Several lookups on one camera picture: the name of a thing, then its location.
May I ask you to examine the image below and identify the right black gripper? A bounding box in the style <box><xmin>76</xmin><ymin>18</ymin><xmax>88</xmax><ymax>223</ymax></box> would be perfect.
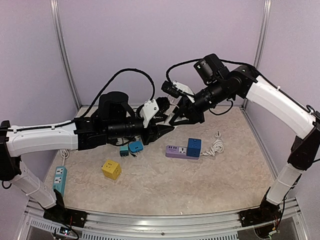
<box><xmin>169</xmin><ymin>77</ymin><xmax>232</xmax><ymax>124</ymax></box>

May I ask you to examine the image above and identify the dark blue cube socket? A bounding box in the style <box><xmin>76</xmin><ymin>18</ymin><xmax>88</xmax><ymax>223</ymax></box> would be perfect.
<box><xmin>186</xmin><ymin>138</ymin><xmax>202</xmax><ymax>159</ymax></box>

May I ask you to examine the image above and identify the teal USB charger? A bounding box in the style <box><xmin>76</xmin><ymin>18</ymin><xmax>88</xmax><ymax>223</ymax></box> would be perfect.
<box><xmin>119</xmin><ymin>145</ymin><xmax>129</xmax><ymax>157</ymax></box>

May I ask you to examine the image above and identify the white USB charger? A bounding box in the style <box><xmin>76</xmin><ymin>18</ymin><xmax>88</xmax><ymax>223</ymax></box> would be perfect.
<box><xmin>163</xmin><ymin>112</ymin><xmax>176</xmax><ymax>127</ymax></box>

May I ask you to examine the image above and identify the purple power strip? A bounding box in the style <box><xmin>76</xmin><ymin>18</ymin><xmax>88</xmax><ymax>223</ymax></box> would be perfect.
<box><xmin>165</xmin><ymin>145</ymin><xmax>199</xmax><ymax>160</ymax></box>

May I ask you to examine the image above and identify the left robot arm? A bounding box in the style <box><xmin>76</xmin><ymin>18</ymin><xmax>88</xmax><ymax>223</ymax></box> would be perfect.
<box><xmin>0</xmin><ymin>91</ymin><xmax>174</xmax><ymax>224</ymax></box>

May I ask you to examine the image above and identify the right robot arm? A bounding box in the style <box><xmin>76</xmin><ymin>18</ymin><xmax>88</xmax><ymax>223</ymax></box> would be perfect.
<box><xmin>161</xmin><ymin>53</ymin><xmax>320</xmax><ymax>227</ymax></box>

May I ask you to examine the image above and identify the blue rounded charger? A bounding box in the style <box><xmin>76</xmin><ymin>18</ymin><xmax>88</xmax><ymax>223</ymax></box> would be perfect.
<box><xmin>128</xmin><ymin>140</ymin><xmax>144</xmax><ymax>154</ymax></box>

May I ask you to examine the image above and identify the yellow cube socket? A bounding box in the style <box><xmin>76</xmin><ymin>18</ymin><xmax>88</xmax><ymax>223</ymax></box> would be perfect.
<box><xmin>101</xmin><ymin>159</ymin><xmax>122</xmax><ymax>181</ymax></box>

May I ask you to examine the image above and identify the teal power strip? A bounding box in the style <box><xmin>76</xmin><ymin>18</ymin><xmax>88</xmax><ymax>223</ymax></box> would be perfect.
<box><xmin>52</xmin><ymin>166</ymin><xmax>68</xmax><ymax>197</ymax></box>

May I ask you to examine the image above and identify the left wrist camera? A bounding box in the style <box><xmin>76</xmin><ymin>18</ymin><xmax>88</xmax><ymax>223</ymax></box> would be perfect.
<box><xmin>136</xmin><ymin>97</ymin><xmax>171</xmax><ymax>129</ymax></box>

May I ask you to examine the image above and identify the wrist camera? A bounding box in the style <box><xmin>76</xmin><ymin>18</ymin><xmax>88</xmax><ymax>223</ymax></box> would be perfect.
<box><xmin>136</xmin><ymin>97</ymin><xmax>171</xmax><ymax>129</ymax></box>
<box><xmin>161</xmin><ymin>80</ymin><xmax>195</xmax><ymax>103</ymax></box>

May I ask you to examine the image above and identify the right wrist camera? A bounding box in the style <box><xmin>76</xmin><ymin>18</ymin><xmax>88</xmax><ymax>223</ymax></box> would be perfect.
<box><xmin>161</xmin><ymin>80</ymin><xmax>195</xmax><ymax>103</ymax></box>

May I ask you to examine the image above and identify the purple strip white cord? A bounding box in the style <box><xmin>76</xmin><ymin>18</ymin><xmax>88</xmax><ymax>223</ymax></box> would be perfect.
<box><xmin>199</xmin><ymin>129</ymin><xmax>226</xmax><ymax>158</ymax></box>

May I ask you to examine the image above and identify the white power cord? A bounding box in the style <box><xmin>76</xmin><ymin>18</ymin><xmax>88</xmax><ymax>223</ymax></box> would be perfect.
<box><xmin>61</xmin><ymin>149</ymin><xmax>70</xmax><ymax>167</ymax></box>

